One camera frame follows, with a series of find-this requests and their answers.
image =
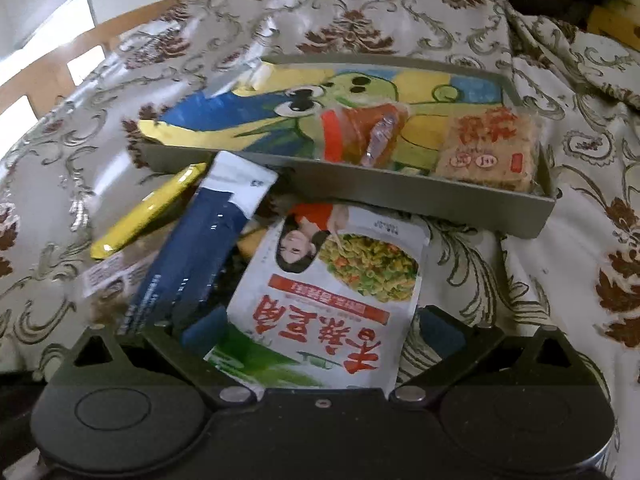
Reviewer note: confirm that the clear nut brittle packet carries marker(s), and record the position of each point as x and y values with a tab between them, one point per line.
107	272

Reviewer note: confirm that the yellow box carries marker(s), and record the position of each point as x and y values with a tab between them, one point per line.
620	20

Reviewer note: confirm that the clear rice cracker packet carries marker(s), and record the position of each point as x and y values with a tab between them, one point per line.
480	155

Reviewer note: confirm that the floral printed blanket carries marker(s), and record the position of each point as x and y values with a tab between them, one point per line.
400	10

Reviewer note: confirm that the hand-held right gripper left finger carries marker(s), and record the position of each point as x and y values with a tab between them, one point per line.
206	331

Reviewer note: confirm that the dark blue stick packet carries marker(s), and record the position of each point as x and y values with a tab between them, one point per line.
200	240

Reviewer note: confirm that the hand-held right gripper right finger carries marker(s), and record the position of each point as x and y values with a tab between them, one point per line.
440	331

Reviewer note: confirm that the cartoon print tray liner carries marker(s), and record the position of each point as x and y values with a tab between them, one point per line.
280	125

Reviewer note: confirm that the wooden bed frame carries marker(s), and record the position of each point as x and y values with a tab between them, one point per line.
117	27

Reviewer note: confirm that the white green bean snack pouch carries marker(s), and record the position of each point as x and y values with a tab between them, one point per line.
320	320

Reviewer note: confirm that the clear orange snack packet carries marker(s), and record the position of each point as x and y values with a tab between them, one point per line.
350	135

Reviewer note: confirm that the grey rectangular tray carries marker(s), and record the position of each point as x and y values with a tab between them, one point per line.
350	187

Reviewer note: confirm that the yellow snack packet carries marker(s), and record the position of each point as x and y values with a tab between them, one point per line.
145	210

